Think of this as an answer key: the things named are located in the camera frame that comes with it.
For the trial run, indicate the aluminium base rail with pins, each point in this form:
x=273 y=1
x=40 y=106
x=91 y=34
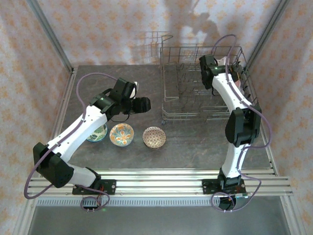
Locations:
x=159 y=182

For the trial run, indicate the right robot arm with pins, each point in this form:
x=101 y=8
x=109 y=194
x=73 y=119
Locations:
x=230 y=95

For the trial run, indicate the green leaf patterned bowl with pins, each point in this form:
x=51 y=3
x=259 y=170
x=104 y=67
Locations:
x=100 y=134

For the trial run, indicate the brown lattice patterned bowl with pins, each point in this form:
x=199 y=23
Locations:
x=154 y=137

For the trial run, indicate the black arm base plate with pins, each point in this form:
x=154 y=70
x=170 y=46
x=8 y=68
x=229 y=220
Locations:
x=207 y=186
x=108 y=185

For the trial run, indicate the aluminium frame post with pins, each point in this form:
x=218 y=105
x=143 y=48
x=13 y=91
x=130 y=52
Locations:
x=267 y=34
x=50 y=34

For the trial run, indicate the grey metal panel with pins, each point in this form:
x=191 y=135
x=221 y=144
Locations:
x=156 y=220

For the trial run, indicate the orange blue floral bowl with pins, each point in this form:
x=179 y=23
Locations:
x=121 y=134

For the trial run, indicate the aluminium side rail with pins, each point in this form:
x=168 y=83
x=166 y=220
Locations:
x=272 y=161
x=64 y=102

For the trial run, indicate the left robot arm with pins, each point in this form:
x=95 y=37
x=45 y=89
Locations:
x=73 y=132

